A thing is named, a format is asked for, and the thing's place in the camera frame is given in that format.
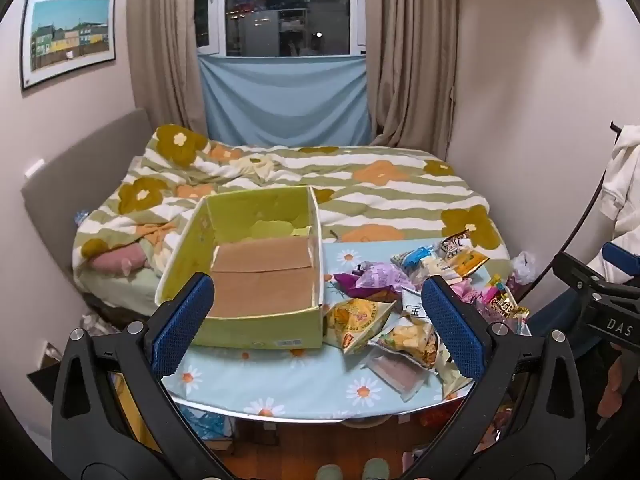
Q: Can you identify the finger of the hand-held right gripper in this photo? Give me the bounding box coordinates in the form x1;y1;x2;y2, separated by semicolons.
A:
602;242;640;277
552;251;640;306

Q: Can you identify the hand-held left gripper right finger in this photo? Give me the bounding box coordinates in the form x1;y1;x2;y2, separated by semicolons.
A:
404;275;587;480

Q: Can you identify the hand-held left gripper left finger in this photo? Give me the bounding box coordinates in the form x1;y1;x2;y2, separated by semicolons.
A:
51;272;236;480

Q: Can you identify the pale yellow chips packet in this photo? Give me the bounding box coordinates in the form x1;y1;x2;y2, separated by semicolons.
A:
367;322;476;401

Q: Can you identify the pink red snack packet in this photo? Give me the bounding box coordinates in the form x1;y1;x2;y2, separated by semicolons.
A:
480;295;530;323

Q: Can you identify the pink translucent snack packet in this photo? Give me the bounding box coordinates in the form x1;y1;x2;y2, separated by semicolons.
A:
367;350;433;401

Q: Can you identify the green cardboard box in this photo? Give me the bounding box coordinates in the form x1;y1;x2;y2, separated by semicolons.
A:
155;185;326;350

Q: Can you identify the person's right hand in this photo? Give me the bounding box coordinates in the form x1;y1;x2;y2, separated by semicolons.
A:
602;355;640;413

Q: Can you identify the dark blue cloth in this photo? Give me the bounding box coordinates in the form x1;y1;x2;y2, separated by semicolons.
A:
529;290;583;343

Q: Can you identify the black clothes rack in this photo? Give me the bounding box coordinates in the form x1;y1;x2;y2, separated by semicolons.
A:
555;121;623;261

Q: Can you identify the crumpled clear plastic bag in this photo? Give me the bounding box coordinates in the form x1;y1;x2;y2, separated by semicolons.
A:
510;251;538;283

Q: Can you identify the orange snack packet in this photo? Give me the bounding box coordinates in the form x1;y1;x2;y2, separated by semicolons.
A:
450;247;490;278

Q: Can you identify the white jacket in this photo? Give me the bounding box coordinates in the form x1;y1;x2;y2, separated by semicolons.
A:
585;127;640;281

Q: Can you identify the pale green bed sheet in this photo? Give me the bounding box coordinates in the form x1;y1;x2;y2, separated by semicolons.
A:
75;260;168;311

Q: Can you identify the blue white snack packet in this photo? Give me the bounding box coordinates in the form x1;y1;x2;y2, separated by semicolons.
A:
391;246;446;278

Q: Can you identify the black white striped packet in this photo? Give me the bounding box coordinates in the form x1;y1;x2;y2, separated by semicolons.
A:
437;230;473;261

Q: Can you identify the purple snack packet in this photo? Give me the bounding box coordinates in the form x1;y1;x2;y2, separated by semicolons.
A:
332;261;408;303

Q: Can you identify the yellow chip packet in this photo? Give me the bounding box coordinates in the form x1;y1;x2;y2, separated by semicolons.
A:
324;298;401;356

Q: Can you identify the yellow cardboard box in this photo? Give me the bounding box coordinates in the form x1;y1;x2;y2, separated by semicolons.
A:
111;372;166;453

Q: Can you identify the pink pillow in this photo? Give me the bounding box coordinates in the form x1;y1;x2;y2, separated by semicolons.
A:
91;242;151;277

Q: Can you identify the blue plastic bag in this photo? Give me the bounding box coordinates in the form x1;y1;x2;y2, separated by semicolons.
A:
189;404;234;442

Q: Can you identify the dark grey board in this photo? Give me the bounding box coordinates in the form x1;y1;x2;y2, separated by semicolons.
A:
27;355;66;407

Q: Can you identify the flower striped blanket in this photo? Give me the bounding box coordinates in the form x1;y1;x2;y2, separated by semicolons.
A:
74;124;511;281

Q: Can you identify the grey padded headboard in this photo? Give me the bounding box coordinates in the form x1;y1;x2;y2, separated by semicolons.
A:
21;107;156;271

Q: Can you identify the light blue cloth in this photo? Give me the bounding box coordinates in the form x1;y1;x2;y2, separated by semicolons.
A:
198;55;373;148

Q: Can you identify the beige curtain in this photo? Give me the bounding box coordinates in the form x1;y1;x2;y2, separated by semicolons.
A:
126;0;208;136
360;0;460;161

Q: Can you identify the window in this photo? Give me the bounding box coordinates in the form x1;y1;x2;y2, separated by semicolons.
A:
195;0;368;58

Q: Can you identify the framed wall picture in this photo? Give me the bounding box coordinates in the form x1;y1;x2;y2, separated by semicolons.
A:
20;0;117;92

